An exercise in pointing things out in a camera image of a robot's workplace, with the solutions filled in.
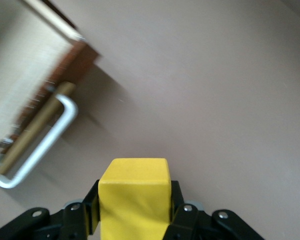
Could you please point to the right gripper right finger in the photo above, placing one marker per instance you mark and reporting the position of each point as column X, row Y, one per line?
column 190, row 222

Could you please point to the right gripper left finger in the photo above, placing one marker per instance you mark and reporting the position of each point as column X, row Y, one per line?
column 72, row 220

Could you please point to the yellow cube block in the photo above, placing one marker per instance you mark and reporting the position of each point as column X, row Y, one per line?
column 135, row 195

